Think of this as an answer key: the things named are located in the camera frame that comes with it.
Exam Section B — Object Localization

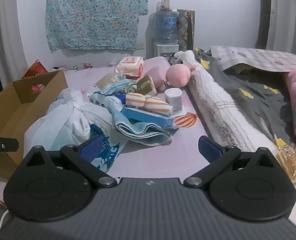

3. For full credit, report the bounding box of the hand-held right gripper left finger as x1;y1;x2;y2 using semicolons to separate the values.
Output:
23;134;118;188

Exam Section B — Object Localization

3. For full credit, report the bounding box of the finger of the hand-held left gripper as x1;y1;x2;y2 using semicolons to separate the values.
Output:
0;131;20;159

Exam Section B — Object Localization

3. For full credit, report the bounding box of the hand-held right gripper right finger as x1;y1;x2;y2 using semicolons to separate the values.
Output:
184;135;276;188

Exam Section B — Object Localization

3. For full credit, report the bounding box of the brown cardboard box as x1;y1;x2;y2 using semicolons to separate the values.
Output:
0;69;69;179

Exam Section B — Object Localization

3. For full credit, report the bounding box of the white blue wipes pack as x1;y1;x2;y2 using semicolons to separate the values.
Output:
87;91;127;112

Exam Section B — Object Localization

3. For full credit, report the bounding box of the light blue towel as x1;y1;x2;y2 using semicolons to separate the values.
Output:
111;109;174;146

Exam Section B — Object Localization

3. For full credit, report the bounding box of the white round container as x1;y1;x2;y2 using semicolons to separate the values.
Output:
164;88;183;113

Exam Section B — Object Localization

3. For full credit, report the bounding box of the blue white box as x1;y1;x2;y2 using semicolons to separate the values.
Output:
121;107;175;128

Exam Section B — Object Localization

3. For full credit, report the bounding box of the clear packet of cotton swabs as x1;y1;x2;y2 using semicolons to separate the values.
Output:
95;72;134;95

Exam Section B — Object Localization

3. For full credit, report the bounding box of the orange striped towel roll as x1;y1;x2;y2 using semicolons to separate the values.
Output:
125;92;174;117

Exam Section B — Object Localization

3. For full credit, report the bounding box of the blue white printed plastic bag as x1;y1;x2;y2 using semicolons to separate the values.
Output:
89;123;129;173

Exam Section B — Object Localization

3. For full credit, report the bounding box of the rolled white blanket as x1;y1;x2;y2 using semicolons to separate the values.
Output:
174;50;281;153

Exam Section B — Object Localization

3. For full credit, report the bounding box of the pink printed bed sheet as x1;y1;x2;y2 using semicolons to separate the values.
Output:
0;64;296;205

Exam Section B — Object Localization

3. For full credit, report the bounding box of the grey quilt with yellow prints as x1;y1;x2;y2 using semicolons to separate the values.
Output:
194;47;296;152

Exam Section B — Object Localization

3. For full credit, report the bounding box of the pink plush toy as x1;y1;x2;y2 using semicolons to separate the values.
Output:
158;64;198;92

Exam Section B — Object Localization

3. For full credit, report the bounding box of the yellow snack packet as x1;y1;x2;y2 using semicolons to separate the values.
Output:
272;134;296;183

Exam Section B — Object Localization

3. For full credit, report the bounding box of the gold brown packet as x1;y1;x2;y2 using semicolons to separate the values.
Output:
136;75;157;97

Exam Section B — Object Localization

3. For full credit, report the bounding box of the red snack bag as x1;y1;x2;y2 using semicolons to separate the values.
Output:
21;60;49;93

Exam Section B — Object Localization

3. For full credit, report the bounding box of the pink wet wipes pack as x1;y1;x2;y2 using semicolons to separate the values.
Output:
115;56;146;80

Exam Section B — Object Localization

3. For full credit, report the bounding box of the pink checkered blanket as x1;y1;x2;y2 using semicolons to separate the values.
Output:
210;45;296;75

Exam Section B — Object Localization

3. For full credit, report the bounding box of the white water dispenser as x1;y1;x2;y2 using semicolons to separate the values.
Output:
153;42;180;58

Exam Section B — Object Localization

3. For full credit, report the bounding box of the large blue water bottle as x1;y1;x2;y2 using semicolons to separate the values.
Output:
154;9;180;44

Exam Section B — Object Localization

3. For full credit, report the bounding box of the blue floral wall cloth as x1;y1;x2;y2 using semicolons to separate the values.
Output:
46;0;149;51

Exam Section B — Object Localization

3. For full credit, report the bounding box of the grey door frame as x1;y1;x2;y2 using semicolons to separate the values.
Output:
257;0;296;57

